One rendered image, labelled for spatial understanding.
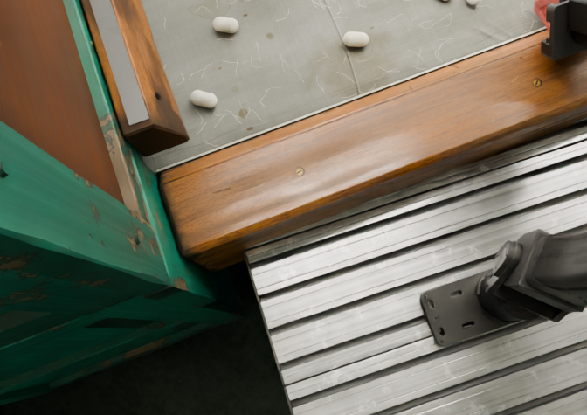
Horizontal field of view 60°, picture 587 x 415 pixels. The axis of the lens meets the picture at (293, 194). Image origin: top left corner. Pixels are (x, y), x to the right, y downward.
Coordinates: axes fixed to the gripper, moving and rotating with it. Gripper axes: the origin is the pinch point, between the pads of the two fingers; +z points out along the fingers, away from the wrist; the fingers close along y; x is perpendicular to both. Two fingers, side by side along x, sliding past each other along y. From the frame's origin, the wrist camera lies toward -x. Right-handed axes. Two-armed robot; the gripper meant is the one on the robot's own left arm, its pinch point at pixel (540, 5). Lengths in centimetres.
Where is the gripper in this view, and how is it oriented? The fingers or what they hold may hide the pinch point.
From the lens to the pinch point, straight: 78.1
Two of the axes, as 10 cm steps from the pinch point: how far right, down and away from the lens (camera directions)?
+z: -2.6, -4.9, 8.3
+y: -9.3, 3.5, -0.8
